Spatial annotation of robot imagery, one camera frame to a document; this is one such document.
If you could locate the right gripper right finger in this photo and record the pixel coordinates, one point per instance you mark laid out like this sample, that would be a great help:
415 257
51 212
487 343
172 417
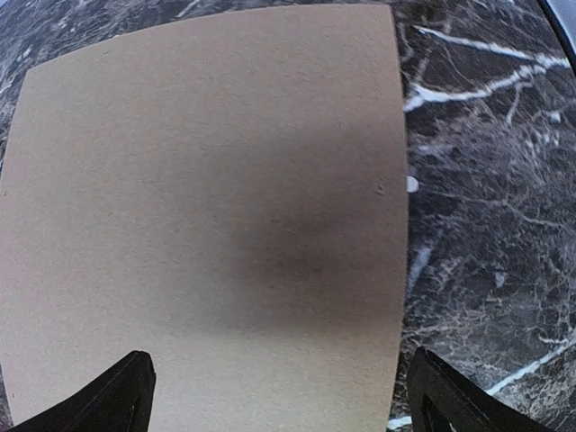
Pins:
442 399

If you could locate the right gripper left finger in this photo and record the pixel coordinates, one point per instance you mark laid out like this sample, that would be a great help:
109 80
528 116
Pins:
119 399

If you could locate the brown backing board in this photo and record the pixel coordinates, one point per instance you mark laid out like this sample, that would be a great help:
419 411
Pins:
227 193

